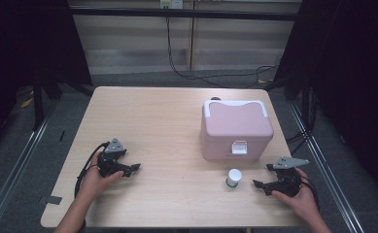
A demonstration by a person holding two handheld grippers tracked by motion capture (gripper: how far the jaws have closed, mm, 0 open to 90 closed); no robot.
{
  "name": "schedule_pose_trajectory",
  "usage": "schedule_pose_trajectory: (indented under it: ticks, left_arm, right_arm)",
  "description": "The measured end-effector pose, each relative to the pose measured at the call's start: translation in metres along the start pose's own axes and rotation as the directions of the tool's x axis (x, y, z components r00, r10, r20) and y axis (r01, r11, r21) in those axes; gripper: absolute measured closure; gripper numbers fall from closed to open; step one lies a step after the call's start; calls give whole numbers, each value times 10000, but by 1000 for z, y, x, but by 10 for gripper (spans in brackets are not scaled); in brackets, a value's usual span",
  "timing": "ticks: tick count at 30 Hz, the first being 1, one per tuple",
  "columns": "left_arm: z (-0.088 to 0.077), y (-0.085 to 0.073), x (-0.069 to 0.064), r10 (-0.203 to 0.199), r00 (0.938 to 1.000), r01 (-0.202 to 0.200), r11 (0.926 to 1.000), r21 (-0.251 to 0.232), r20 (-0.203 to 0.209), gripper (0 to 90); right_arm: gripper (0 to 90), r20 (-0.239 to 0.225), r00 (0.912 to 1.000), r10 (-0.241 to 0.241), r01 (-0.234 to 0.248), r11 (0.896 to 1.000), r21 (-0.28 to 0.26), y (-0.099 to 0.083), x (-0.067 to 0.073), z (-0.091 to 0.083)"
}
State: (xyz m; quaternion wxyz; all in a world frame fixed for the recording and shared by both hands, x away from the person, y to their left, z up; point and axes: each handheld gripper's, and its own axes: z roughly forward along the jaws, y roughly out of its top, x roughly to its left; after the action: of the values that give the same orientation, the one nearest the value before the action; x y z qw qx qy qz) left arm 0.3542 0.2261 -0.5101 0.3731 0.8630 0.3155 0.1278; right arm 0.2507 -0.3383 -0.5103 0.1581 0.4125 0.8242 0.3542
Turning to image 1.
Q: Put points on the small black tape piece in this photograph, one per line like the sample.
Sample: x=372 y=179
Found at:
x=62 y=136

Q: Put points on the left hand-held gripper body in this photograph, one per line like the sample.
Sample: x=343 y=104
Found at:
x=112 y=161

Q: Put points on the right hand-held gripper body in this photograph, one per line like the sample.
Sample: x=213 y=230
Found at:
x=290 y=183

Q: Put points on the grey tape strip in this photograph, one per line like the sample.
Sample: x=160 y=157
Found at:
x=53 y=200

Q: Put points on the black metal stand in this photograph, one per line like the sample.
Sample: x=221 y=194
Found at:
x=38 y=103

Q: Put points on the person's right hand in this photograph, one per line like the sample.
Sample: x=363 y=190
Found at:
x=303 y=204

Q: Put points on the yellow tape piece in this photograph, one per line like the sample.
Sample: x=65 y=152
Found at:
x=27 y=102

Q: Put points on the black curtain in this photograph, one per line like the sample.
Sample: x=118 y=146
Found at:
x=24 y=42
x=355 y=64

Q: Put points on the small black round object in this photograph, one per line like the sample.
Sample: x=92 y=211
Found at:
x=215 y=98

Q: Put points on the pink storage box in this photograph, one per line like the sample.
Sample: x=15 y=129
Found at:
x=235 y=126

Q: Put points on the metal floor rail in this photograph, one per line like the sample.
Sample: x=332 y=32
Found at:
x=15 y=168
x=329 y=174

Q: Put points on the person's left hand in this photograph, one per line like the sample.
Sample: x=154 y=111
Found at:
x=94 y=184

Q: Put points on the white bottle with green label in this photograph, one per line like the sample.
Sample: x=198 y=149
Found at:
x=234 y=176

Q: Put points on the black horizontal bar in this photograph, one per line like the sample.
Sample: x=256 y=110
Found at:
x=183 y=14

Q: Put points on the white wall outlet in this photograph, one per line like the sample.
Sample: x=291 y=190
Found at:
x=171 y=4

